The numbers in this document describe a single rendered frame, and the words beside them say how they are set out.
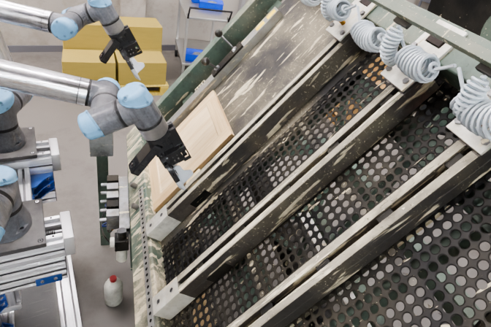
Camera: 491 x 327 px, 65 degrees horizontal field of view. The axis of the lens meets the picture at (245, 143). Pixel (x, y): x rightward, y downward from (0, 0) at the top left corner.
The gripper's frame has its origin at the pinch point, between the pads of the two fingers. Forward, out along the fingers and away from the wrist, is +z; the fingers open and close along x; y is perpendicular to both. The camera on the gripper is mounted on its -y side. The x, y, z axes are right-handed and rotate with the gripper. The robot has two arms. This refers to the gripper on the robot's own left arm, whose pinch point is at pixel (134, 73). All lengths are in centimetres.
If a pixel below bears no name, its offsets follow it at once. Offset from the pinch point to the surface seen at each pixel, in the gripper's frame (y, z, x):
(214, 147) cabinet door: 13.8, 23.7, -39.7
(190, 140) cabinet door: 7.0, 30.3, -20.7
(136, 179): -24, 43, -12
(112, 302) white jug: -74, 109, -20
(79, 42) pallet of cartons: -43, 81, 265
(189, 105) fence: 14.9, 27.4, -0.8
